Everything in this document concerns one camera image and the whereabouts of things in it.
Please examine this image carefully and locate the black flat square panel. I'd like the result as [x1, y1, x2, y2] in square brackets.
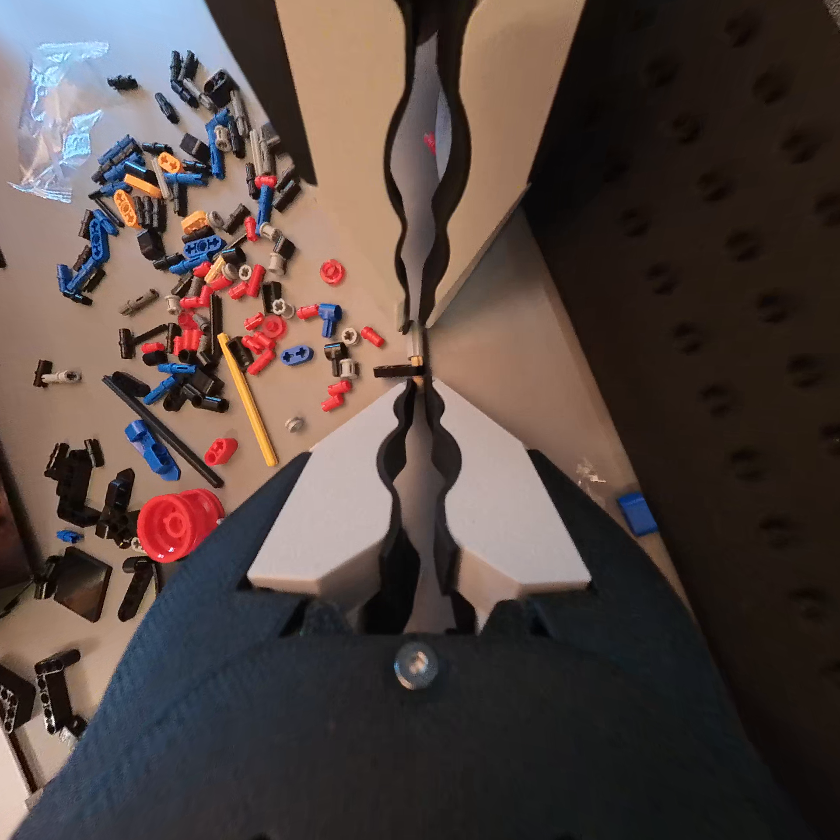
[50, 545, 113, 625]

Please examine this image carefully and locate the crinkled clear empty bag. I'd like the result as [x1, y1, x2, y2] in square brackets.
[8, 41, 111, 203]

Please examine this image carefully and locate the pile of black beam pieces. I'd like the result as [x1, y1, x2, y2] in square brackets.
[0, 438, 165, 737]

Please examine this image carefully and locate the pile of small colourful pins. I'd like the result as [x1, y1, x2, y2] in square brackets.
[33, 49, 388, 416]

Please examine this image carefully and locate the long black axle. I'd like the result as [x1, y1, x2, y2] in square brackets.
[101, 373, 226, 490]

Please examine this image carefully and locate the red wheel rim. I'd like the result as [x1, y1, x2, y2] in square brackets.
[136, 488, 227, 564]

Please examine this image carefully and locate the small blue tile piece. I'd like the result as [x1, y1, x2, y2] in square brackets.
[616, 491, 660, 536]

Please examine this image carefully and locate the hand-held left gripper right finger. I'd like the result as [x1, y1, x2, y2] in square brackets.
[423, 379, 593, 634]

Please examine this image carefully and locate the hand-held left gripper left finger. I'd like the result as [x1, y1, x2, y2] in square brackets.
[248, 379, 421, 634]

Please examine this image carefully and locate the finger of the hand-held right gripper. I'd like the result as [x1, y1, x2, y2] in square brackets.
[420, 0, 589, 327]
[276, 0, 422, 330]

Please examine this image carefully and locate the long yellow axle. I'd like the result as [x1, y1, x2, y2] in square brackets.
[216, 332, 279, 469]

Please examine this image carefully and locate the grey desk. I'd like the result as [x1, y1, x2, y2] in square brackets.
[0, 0, 697, 808]

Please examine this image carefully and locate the grey pin with black connector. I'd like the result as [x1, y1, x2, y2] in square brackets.
[33, 358, 84, 389]

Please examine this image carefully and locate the blue curved fairing piece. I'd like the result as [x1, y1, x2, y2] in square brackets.
[124, 419, 183, 480]

